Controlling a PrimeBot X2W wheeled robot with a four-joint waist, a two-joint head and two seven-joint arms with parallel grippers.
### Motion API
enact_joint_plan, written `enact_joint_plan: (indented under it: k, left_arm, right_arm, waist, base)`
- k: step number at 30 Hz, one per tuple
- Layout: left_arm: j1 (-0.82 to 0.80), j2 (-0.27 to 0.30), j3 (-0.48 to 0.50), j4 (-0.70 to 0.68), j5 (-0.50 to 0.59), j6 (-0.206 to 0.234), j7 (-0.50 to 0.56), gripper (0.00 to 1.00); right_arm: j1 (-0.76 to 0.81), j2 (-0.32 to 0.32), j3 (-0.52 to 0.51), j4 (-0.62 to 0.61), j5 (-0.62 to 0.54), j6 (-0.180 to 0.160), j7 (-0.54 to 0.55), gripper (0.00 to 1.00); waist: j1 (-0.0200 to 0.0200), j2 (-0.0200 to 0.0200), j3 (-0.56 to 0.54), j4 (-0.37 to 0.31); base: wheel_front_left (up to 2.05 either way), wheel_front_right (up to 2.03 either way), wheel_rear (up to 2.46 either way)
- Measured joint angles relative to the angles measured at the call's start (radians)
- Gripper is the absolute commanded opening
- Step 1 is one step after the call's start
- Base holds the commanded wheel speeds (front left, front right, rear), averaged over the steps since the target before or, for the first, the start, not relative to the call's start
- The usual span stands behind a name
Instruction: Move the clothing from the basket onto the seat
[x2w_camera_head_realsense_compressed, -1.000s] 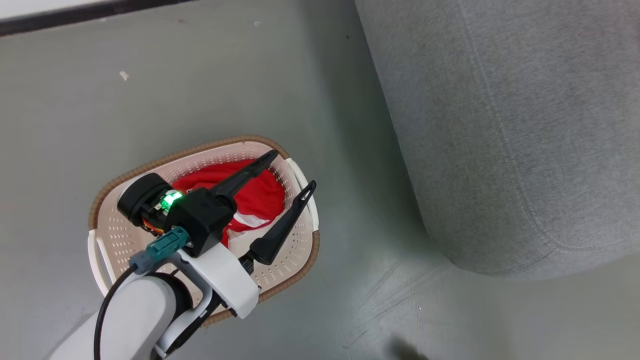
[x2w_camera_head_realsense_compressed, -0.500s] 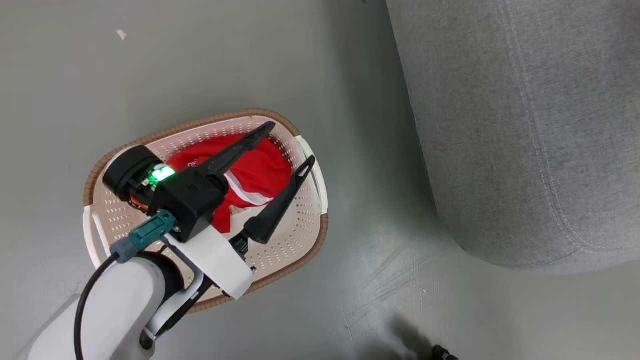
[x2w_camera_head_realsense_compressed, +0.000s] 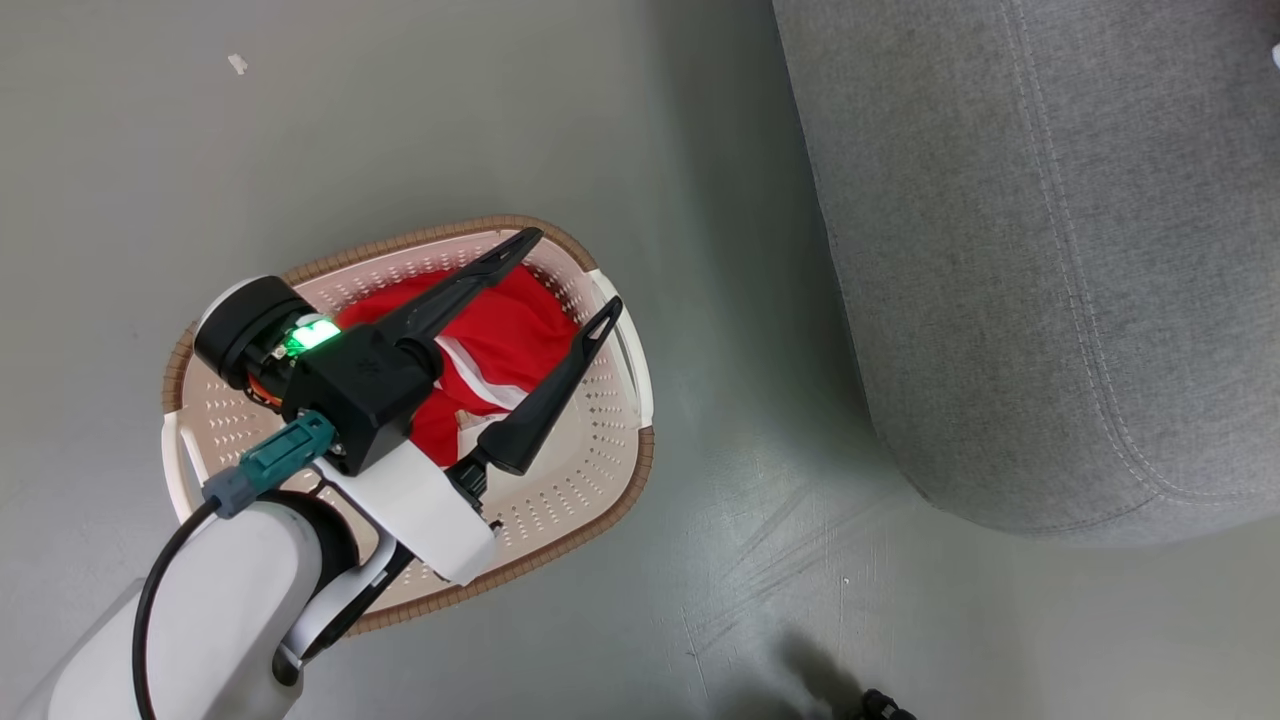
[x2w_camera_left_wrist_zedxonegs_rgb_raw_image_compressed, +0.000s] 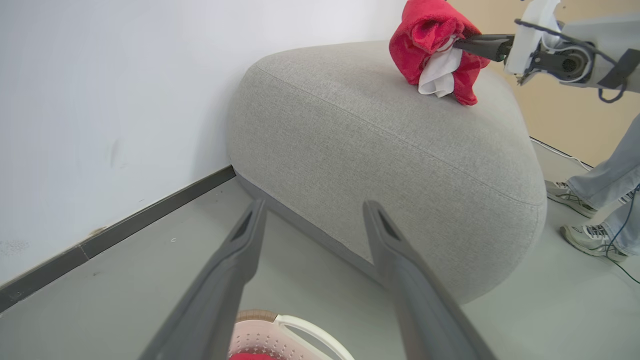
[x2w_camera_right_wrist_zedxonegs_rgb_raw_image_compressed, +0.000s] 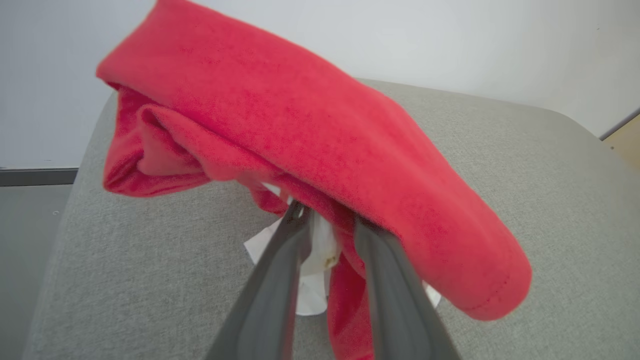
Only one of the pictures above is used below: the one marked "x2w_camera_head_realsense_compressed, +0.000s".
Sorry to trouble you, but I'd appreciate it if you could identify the grey fabric sofa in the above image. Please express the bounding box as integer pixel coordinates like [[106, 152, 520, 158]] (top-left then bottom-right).
[[770, 0, 1280, 549]]

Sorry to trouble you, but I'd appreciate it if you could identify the black camera cable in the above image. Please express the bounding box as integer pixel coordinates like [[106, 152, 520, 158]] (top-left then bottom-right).
[[133, 497, 223, 720]]

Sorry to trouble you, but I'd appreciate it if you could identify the teal cable connector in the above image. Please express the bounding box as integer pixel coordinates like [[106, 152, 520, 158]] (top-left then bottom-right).
[[203, 410, 337, 519]]

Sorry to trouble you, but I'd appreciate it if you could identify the cream perforated laundry basket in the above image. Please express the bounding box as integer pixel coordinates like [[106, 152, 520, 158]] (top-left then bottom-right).
[[160, 214, 656, 637]]

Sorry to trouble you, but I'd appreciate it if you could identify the red and white garment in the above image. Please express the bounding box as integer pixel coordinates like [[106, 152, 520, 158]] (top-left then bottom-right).
[[335, 265, 581, 469]]

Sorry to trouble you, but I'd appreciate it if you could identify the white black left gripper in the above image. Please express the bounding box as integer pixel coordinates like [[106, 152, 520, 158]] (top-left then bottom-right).
[[193, 227, 625, 587]]

